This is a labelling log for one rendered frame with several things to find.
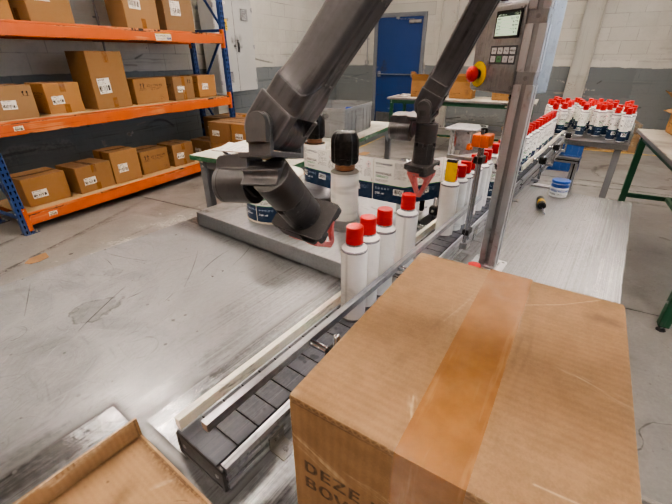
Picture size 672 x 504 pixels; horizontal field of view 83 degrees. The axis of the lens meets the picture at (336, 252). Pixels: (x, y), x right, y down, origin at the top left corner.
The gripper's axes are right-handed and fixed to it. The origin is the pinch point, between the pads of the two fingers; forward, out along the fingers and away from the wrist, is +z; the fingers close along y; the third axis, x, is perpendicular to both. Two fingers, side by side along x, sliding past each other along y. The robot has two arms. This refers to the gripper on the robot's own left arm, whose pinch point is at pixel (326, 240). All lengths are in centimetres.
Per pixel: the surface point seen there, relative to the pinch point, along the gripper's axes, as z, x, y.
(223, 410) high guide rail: -10.1, 29.3, -5.8
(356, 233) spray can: 3.4, -4.3, -2.7
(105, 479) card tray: -7.5, 46.7, 7.8
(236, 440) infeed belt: -2.8, 33.4, -5.3
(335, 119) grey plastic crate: 138, -137, 141
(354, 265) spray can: 7.6, 0.3, -3.2
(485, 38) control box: 14, -67, -2
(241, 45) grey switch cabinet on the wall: 220, -309, 451
